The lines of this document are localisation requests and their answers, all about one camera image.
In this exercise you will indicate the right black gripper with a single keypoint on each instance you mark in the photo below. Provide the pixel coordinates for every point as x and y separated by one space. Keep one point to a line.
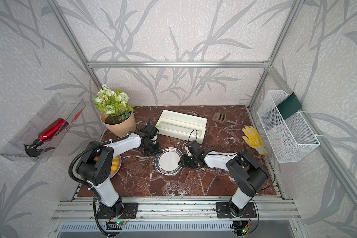
183 162

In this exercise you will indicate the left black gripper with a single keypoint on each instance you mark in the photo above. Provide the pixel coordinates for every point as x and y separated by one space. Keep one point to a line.
157 151

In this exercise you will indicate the clear plastic wrap sheet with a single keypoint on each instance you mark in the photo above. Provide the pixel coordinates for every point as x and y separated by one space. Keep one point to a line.
169 161

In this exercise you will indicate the white plate green rim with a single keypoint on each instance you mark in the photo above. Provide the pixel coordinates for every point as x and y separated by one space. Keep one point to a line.
169 161

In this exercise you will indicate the cream plastic wrap dispenser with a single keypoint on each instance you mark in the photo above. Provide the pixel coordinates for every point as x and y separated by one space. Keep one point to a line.
182 126

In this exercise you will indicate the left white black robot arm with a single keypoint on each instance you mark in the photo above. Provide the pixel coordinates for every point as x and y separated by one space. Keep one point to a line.
92 167

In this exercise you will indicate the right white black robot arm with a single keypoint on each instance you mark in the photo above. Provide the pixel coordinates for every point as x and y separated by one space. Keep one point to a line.
247 172

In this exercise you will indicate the purple plate of toy food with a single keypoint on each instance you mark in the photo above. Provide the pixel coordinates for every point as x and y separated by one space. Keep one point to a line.
116 164

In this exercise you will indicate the artificial flowers in beige pot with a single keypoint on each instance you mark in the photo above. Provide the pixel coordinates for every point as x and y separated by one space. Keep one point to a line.
116 112

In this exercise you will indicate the brown slotted spatula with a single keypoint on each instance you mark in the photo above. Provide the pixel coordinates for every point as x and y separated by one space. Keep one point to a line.
222 118

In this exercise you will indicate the yellow rubber glove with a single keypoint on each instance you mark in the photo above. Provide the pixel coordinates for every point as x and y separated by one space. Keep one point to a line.
253 139

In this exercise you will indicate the dark green card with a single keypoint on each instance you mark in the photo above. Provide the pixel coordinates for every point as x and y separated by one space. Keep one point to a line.
289 106

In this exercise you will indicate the red spray bottle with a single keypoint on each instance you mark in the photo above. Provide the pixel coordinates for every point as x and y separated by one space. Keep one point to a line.
56 127

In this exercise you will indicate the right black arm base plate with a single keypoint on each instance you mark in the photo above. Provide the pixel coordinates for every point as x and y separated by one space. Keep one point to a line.
226 210

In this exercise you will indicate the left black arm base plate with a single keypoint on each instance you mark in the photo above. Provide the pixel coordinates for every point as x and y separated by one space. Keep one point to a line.
122 211

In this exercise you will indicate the white wire mesh basket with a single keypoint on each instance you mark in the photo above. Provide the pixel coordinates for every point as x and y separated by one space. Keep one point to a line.
291 139

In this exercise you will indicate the clear plastic wall bin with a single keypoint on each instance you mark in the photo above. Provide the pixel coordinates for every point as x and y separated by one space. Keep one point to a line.
59 106

